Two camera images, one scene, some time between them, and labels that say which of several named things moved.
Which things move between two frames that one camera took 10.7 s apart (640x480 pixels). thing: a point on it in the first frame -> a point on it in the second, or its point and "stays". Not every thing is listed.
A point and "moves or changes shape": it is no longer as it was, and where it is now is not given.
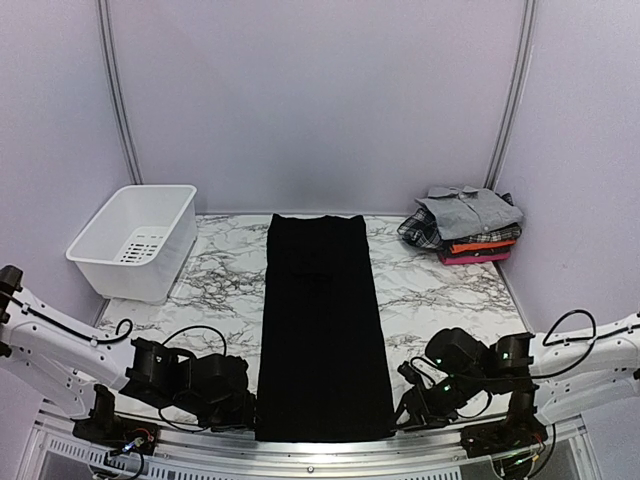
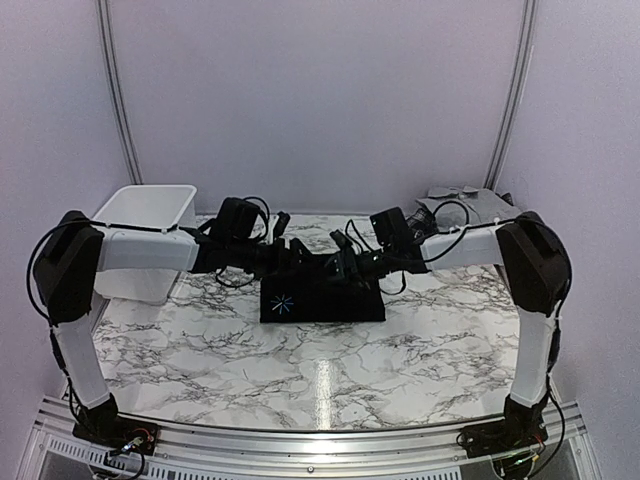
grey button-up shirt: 468,210 stays
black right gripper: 425,408 -> 349,267
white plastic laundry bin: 135,248 stays
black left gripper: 243,416 -> 278,265
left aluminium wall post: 116,94 stays
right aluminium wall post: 515,87 stays
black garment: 322,369 moves or changes shape
